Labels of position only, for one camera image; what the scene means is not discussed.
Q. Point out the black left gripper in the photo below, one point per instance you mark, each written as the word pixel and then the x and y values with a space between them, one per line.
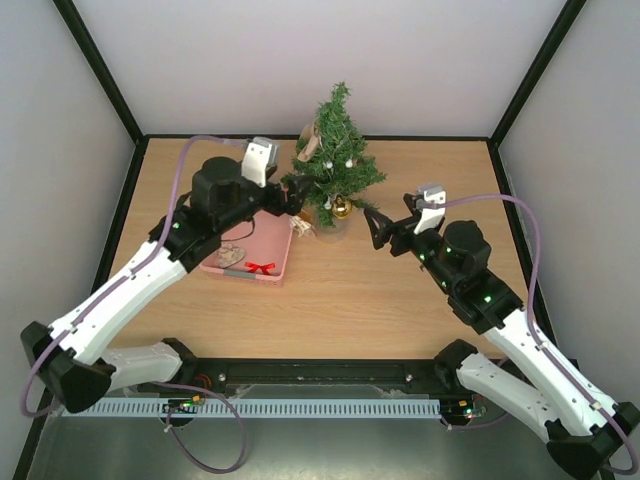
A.
pixel 294 202

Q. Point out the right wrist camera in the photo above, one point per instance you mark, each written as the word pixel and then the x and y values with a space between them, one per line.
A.
pixel 426 208

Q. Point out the light blue slotted cable duct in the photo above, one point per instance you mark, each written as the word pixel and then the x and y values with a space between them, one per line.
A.
pixel 267 408

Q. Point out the gold bell with red ribbon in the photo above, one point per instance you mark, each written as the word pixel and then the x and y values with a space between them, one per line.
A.
pixel 341 207

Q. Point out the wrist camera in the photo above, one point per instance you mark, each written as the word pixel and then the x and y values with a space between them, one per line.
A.
pixel 260 160
pixel 426 208

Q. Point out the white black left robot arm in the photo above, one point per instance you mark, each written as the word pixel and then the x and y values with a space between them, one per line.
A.
pixel 72 356

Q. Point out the black enclosure frame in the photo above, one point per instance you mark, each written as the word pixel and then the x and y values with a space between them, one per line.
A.
pixel 580 425

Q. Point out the pink perforated plastic basket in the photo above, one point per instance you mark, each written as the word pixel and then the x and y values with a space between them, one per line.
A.
pixel 266 240

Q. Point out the small green christmas tree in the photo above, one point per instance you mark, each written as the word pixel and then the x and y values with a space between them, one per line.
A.
pixel 341 164

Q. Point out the beige fabric bow ornament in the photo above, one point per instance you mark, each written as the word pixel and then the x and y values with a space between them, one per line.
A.
pixel 308 142

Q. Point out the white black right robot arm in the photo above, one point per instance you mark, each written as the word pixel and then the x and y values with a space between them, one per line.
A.
pixel 581 426

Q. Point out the wooden tree stump base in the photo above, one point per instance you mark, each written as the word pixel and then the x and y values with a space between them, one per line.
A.
pixel 334 233

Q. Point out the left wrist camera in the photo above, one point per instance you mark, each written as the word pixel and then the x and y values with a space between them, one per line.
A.
pixel 260 160

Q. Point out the red ribbon bow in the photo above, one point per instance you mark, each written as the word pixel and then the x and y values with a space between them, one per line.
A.
pixel 260 269

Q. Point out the wooden heart ornament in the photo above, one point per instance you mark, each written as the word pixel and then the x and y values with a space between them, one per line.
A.
pixel 228 254

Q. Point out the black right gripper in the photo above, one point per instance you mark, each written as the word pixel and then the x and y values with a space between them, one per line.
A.
pixel 397 235

